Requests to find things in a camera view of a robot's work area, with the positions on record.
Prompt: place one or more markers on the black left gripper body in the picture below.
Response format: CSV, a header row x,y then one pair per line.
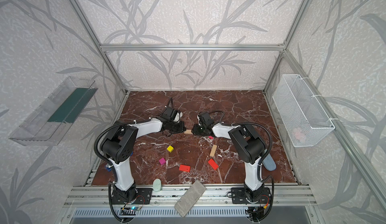
x,y
179,127

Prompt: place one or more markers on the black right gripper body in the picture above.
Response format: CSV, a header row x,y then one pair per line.
x,y
197,129

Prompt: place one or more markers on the natural long wood block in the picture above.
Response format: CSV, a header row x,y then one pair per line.
x,y
213,151

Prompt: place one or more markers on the red block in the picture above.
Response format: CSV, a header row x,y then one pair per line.
x,y
213,164
185,168

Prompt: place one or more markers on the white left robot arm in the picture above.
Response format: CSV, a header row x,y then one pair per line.
x,y
116,143

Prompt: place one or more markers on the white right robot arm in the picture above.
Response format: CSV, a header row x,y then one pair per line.
x,y
252,142

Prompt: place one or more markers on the yellow cube block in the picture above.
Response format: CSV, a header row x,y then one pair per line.
x,y
170,149

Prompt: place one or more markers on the magenta cube block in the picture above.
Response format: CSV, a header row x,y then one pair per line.
x,y
162,161

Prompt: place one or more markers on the pale green oval soap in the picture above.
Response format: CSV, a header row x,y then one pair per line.
x,y
157,185

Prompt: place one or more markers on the grey stone slab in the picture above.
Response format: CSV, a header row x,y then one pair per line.
x,y
188,200

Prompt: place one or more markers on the blue grey oval case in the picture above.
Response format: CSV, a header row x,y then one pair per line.
x,y
269,163

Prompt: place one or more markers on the pink item in basket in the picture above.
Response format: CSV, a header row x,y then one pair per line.
x,y
299,135

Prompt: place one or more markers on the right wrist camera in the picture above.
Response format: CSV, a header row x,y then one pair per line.
x,y
205,119

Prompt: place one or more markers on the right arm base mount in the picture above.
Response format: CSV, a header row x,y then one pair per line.
x,y
246,196

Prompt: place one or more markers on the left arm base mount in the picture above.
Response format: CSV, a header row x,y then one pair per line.
x,y
138,196

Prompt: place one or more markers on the aluminium horizontal frame bar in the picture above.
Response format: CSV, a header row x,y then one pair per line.
x,y
191,47

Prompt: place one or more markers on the white wire basket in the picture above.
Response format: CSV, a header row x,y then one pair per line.
x,y
299,107

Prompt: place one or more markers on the clear plastic wall bin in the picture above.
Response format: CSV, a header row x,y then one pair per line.
x,y
50,122

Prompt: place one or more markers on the aluminium frame post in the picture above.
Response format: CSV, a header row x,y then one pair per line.
x,y
296,23

